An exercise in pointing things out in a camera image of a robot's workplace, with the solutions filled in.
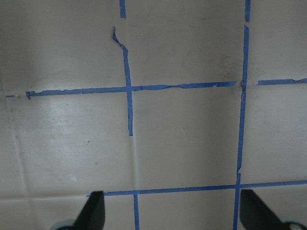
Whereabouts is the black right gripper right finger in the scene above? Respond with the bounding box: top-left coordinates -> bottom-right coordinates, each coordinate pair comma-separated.
239,189 -> 287,230

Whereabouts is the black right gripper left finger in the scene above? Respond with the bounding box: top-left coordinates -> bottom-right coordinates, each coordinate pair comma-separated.
74,191 -> 106,230

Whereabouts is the brown paper table cover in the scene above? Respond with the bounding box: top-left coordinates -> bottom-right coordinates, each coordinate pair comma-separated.
0,0 -> 307,230

